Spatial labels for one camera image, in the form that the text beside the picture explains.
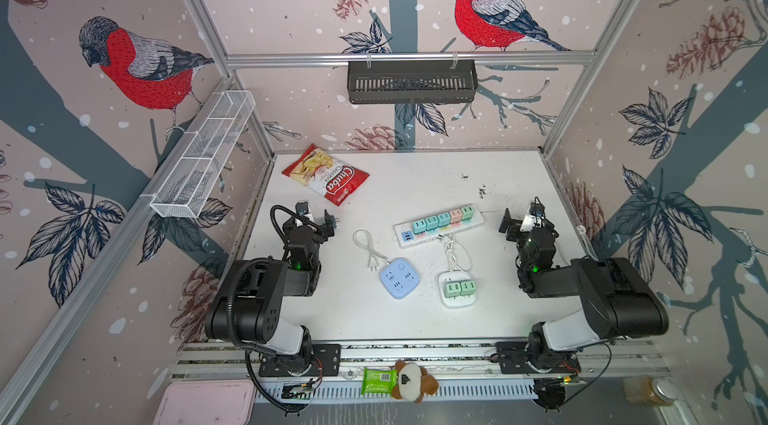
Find pink plug adapter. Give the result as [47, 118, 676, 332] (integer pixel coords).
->
[450, 209, 464, 224]

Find white multicolour power strip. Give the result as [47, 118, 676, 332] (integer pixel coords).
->
[394, 204, 486, 249]

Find white cable of blue cube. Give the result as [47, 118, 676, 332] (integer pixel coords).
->
[352, 229, 390, 273]

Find glass jar with lid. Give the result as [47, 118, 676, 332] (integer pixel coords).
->
[622, 375, 681, 406]

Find blue square socket cube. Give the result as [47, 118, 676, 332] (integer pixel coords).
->
[379, 258, 420, 300]

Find black hanging wall basket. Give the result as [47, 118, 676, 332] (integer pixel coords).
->
[347, 60, 478, 105]

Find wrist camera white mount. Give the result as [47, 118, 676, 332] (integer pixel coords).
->
[519, 197, 546, 233]
[295, 200, 314, 221]

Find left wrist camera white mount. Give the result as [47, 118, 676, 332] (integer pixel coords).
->
[295, 200, 314, 221]

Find white square socket cube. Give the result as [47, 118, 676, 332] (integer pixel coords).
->
[438, 271, 477, 309]

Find pink tray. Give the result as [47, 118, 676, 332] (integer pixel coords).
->
[153, 380, 256, 425]

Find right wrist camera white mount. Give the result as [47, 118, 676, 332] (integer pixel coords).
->
[519, 197, 546, 233]

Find brown plush dog toy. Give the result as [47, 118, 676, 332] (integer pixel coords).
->
[390, 361, 439, 403]

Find teal plug adapter pair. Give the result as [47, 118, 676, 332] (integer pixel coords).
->
[437, 212, 451, 228]
[425, 215, 439, 231]

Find teal plug adapter front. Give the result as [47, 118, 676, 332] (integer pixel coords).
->
[412, 219, 427, 235]

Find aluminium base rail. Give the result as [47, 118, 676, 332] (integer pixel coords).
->
[172, 338, 671, 405]

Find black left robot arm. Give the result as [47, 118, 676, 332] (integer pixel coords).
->
[204, 202, 341, 415]

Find green plug adapter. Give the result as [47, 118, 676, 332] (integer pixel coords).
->
[443, 281, 462, 299]
[460, 280, 477, 297]
[461, 205, 476, 221]

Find green wet wipes pack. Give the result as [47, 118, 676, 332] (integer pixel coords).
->
[361, 368, 398, 395]

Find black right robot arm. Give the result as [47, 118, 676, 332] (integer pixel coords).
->
[499, 204, 669, 367]

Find red Chuba chips bag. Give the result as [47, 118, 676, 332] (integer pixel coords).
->
[282, 144, 369, 206]

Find white wire mesh shelf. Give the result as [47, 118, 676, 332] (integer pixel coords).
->
[150, 90, 255, 219]

